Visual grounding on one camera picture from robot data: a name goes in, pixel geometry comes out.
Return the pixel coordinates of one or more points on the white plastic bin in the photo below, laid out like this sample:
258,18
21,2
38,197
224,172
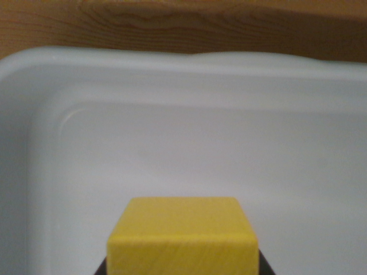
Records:
183,143

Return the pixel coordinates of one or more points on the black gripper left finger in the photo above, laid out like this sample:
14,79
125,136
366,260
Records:
101,267

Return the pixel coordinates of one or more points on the yellow wooden cube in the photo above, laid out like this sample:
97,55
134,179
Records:
182,237

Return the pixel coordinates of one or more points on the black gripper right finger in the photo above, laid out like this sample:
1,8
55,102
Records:
265,265

